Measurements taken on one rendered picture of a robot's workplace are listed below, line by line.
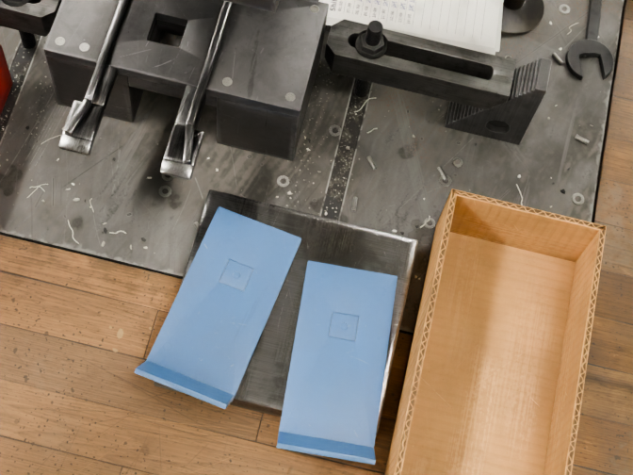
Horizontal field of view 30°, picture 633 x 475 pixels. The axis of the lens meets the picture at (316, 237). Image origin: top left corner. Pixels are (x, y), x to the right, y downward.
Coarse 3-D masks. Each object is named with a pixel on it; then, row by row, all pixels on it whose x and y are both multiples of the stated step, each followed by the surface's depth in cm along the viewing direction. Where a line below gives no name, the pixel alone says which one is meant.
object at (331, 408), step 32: (320, 288) 90; (352, 288) 90; (384, 288) 90; (320, 320) 89; (384, 320) 89; (320, 352) 88; (352, 352) 88; (384, 352) 88; (288, 384) 87; (320, 384) 87; (352, 384) 87; (288, 416) 86; (320, 416) 86; (352, 416) 86; (288, 448) 83; (320, 448) 83; (352, 448) 84
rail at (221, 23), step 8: (224, 8) 91; (224, 16) 91; (224, 24) 91; (216, 32) 91; (216, 40) 90; (216, 48) 90; (208, 56) 90; (208, 64) 89; (208, 72) 89; (200, 80) 89; (200, 88) 89; (200, 96) 88; (192, 104) 88; (200, 104) 88; (192, 112) 88; (200, 112) 89; (192, 120) 87
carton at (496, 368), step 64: (448, 256) 94; (512, 256) 94; (576, 256) 94; (448, 320) 92; (512, 320) 92; (576, 320) 89; (448, 384) 90; (512, 384) 90; (576, 384) 84; (448, 448) 88; (512, 448) 88
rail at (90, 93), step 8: (120, 0) 91; (128, 0) 92; (120, 8) 91; (120, 16) 90; (112, 24) 90; (120, 24) 91; (112, 32) 90; (112, 40) 90; (104, 48) 89; (104, 56) 89; (96, 64) 89; (104, 64) 89; (96, 72) 88; (96, 80) 88; (88, 88) 88; (96, 88) 88; (88, 96) 88
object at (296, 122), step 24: (168, 24) 93; (72, 72) 92; (312, 72) 93; (72, 96) 95; (120, 96) 93; (240, 120) 92; (264, 120) 92; (288, 120) 91; (240, 144) 96; (264, 144) 95; (288, 144) 94
